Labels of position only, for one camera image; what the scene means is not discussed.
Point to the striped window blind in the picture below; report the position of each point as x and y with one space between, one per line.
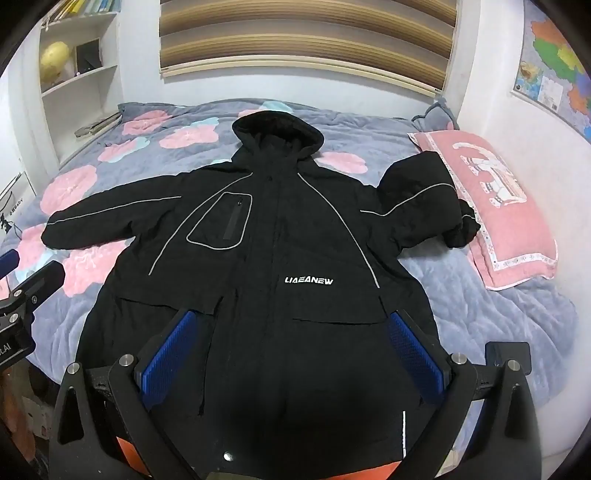
304 41

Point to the white printed paper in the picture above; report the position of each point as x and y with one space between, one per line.
14 203

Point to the wall map poster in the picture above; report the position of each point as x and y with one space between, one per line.
558 60

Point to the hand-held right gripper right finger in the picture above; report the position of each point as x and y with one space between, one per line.
413 355

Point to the grey flat object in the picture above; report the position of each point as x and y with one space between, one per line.
97 125

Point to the pink pillow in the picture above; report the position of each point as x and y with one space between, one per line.
503 217

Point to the grey floral blanket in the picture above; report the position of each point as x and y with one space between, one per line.
461 323

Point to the yellow ball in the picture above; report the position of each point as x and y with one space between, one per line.
54 62

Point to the black box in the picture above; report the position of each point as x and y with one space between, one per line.
87 55

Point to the black hooded jacket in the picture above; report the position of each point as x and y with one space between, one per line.
277 230

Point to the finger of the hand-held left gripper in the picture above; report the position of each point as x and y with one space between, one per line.
8 264
41 279

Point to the grey pillow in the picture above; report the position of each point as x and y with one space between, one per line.
436 115

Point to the white bookshelf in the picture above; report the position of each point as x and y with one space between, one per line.
108 50

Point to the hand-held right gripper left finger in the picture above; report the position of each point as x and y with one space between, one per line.
168 355

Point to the row of books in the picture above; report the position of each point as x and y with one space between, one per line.
83 8

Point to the orange pants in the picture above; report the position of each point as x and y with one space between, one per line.
369 470

